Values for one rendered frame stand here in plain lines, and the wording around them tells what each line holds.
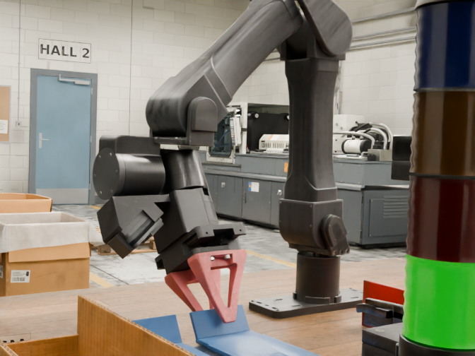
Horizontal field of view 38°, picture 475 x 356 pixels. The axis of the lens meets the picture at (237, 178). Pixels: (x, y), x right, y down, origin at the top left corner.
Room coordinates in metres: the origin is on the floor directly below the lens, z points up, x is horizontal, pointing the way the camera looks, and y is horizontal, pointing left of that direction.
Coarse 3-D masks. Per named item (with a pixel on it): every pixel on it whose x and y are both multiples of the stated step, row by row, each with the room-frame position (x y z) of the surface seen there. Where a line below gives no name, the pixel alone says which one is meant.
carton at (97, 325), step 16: (80, 304) 0.69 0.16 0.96; (96, 304) 0.66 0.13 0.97; (80, 320) 0.69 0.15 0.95; (96, 320) 0.65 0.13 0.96; (112, 320) 0.62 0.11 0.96; (128, 320) 0.60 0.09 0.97; (0, 336) 0.65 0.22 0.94; (16, 336) 0.66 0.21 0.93; (64, 336) 0.68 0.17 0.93; (80, 336) 0.69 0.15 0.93; (96, 336) 0.65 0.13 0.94; (112, 336) 0.62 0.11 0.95; (128, 336) 0.60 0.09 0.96; (144, 336) 0.57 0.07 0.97; (160, 336) 0.56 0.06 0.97; (0, 352) 0.52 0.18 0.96; (16, 352) 0.66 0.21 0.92; (32, 352) 0.66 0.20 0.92; (48, 352) 0.67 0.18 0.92; (64, 352) 0.68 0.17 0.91; (80, 352) 0.69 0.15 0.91; (96, 352) 0.65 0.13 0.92; (112, 352) 0.62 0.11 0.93; (128, 352) 0.59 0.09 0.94; (144, 352) 0.57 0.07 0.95; (160, 352) 0.55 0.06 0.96; (176, 352) 0.52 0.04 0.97
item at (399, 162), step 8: (400, 136) 0.55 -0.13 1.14; (408, 136) 0.54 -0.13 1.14; (392, 144) 0.56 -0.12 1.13; (400, 144) 0.55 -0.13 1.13; (408, 144) 0.54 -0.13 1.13; (392, 152) 0.55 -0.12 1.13; (400, 152) 0.55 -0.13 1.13; (408, 152) 0.54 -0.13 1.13; (392, 160) 0.55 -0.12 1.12; (400, 160) 0.55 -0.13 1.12; (408, 160) 0.54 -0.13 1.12; (392, 168) 0.55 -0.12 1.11; (400, 168) 0.55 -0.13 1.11; (408, 168) 0.54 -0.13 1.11; (392, 176) 0.55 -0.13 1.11; (400, 176) 0.55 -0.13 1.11; (408, 176) 0.54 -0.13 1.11; (472, 176) 0.49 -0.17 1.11
